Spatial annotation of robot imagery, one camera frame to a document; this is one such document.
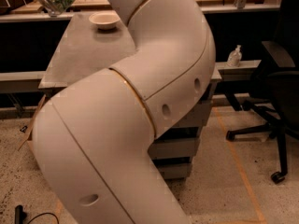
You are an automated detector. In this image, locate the black office chair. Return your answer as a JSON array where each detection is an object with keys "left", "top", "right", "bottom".
[{"left": 226, "top": 0, "right": 299, "bottom": 184}]

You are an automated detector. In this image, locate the grey metal rail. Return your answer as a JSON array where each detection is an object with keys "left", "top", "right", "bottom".
[{"left": 0, "top": 60, "right": 261, "bottom": 93}]

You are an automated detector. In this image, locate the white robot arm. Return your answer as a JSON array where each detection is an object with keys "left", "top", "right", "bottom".
[{"left": 33, "top": 0, "right": 215, "bottom": 224}]

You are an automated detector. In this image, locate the white ceramic bowl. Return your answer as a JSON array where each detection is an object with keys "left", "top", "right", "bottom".
[{"left": 89, "top": 11, "right": 120, "bottom": 31}]

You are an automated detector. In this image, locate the bottom grey drawer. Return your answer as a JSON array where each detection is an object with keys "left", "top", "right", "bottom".
[{"left": 158, "top": 163, "right": 192, "bottom": 179}]

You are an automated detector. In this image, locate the grey drawer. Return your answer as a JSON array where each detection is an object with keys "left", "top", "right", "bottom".
[
  {"left": 158, "top": 163, "right": 192, "bottom": 179},
  {"left": 174, "top": 101, "right": 212, "bottom": 128},
  {"left": 148, "top": 137, "right": 200, "bottom": 160}
]

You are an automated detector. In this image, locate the grey drawer cabinet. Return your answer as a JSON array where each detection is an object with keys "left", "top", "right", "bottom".
[{"left": 39, "top": 12, "right": 220, "bottom": 168}]

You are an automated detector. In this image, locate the top grey drawer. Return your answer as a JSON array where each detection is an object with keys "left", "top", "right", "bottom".
[{"left": 174, "top": 101, "right": 212, "bottom": 128}]

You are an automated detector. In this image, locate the open cardboard box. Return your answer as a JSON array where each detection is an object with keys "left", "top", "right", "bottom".
[{"left": 18, "top": 95, "right": 47, "bottom": 149}]

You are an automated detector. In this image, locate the black cable with plug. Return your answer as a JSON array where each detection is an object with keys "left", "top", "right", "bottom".
[{"left": 14, "top": 204, "right": 60, "bottom": 224}]

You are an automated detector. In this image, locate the middle grey drawer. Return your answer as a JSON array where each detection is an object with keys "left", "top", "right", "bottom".
[{"left": 148, "top": 137, "right": 200, "bottom": 160}]

